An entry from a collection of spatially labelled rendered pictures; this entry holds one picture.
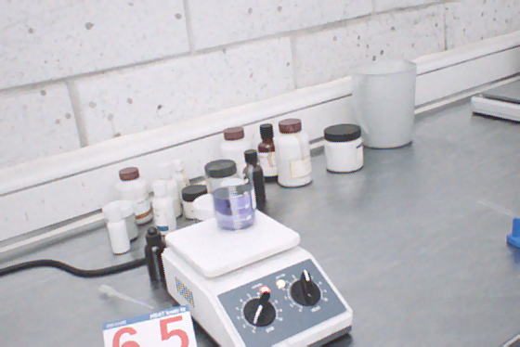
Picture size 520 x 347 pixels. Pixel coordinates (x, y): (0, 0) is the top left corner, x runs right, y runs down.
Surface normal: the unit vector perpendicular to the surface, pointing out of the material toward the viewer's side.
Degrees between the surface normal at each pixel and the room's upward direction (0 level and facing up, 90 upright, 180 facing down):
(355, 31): 90
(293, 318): 30
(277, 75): 90
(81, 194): 90
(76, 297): 0
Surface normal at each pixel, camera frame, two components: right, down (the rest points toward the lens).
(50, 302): -0.11, -0.93
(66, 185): 0.58, 0.22
